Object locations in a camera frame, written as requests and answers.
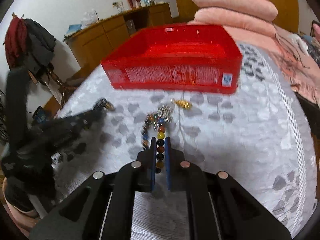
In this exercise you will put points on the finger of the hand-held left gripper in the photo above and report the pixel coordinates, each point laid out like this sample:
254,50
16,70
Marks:
82,120

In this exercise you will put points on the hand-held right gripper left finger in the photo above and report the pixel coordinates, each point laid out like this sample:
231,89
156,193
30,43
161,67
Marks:
152,165

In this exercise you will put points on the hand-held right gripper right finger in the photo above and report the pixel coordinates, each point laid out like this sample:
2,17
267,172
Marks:
168,170

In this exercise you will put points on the red plastic box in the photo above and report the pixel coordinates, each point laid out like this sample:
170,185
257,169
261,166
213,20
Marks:
175,75

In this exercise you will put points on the wooden coat rack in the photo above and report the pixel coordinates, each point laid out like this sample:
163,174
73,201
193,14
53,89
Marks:
58,82

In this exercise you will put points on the dark coat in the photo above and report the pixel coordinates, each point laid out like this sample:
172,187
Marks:
40,47

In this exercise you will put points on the red scarf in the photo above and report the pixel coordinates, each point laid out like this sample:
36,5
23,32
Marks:
15,42

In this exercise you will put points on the gold pendant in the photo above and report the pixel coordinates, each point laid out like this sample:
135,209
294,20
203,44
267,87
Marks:
183,104

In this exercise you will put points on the wooden desk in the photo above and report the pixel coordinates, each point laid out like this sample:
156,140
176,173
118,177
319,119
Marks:
95,40

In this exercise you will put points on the blue cloth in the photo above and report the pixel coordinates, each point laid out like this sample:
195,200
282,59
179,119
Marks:
73,28

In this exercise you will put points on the white plastic bag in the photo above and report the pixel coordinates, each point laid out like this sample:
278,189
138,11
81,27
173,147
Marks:
90,17

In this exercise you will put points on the small paper bag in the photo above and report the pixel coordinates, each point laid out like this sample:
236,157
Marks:
130,27

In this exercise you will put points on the bed with pink sheet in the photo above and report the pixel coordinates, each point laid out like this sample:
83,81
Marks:
300,75

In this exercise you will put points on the folded pink blanket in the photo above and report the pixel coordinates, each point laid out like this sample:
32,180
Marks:
232,2
225,17

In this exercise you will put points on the brown cloth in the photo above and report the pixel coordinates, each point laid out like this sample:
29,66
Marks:
287,52

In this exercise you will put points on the white cloth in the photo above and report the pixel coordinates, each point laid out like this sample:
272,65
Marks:
300,42

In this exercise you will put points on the folded pink garment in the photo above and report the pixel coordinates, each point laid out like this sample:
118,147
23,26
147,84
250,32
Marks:
317,31

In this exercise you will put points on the white wall socket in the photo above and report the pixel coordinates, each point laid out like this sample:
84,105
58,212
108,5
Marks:
117,4

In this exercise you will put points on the photo frame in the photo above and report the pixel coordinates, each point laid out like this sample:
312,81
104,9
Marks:
131,0

